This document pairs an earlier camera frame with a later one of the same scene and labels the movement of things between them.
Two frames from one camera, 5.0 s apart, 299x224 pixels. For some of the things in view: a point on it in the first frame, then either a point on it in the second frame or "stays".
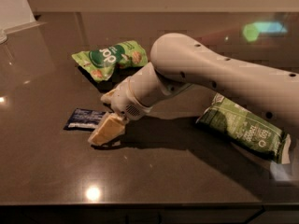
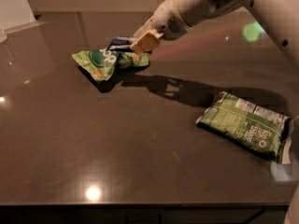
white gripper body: [123, 101] -> [165, 20]
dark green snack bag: [248, 127] stays
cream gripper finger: [108, 97] -> [147, 27]
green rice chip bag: [100, 63] stays
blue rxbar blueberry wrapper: [84, 119] -> [122, 44]
